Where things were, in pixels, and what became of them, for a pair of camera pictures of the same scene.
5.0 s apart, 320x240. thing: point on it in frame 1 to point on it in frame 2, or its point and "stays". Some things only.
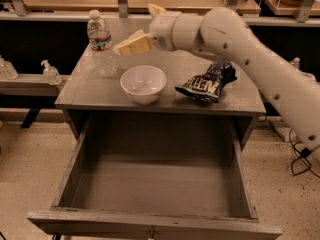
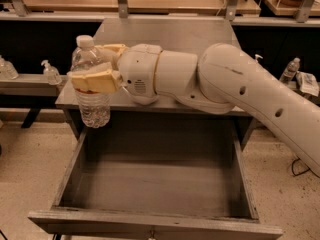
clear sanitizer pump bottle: [51, 73] stays
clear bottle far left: [7, 70] stays
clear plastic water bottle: [101, 45] to [94, 108]
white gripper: [162, 29] to [138, 71]
